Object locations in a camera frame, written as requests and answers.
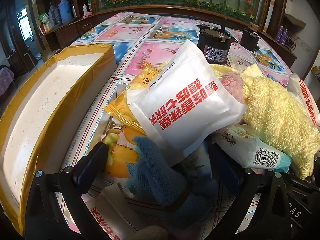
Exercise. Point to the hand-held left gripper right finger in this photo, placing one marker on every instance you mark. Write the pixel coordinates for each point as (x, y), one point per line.
(226, 170)

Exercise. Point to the white red small box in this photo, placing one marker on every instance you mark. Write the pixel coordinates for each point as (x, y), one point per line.
(46, 28)

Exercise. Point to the pink fluffy cloth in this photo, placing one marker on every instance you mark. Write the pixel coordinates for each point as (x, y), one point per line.
(232, 85)

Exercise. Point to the green packet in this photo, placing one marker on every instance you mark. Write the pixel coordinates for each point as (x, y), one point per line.
(43, 18)

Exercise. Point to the black motor with label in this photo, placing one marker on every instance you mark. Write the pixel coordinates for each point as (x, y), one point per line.
(215, 45)

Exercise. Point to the purple spray can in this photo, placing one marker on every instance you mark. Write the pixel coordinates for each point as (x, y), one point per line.
(279, 33)
(285, 35)

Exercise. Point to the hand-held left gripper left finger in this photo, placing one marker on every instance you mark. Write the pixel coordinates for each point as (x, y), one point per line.
(87, 165)

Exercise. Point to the yellow snack packet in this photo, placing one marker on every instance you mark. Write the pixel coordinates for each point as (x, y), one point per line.
(120, 107)

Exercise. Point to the white pouch red print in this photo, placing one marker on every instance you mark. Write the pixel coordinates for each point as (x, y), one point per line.
(305, 97)
(107, 212)
(185, 100)

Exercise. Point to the small white bottle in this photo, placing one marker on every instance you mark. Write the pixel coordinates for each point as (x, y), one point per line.
(85, 8)

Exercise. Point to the printed pink tablecloth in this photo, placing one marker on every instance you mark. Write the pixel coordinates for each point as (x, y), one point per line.
(155, 52)

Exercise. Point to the cardboard box with yellow tape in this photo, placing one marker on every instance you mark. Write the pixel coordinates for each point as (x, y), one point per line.
(37, 120)

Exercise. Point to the white tissue packet with barcode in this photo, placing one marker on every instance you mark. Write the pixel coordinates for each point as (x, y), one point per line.
(250, 147)

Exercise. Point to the blue thermos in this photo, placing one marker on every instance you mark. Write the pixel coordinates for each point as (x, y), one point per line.
(65, 11)

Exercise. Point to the dark wooden cabinet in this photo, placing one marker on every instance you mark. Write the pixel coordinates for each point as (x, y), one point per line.
(70, 32)

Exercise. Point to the yellow towel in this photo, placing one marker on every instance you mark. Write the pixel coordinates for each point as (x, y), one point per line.
(275, 120)

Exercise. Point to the brown rough ornament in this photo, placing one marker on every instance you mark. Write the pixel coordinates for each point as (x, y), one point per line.
(296, 22)

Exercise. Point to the small white sachet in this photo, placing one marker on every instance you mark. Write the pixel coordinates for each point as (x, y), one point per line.
(240, 62)

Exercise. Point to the grey blue bottle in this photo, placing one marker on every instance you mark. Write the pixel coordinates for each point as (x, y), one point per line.
(53, 15)

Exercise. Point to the black motor with wooden spool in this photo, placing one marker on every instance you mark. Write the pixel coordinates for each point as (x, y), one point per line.
(250, 40)

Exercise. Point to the chair with purple cloth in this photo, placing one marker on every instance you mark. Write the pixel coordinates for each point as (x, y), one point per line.
(6, 78)

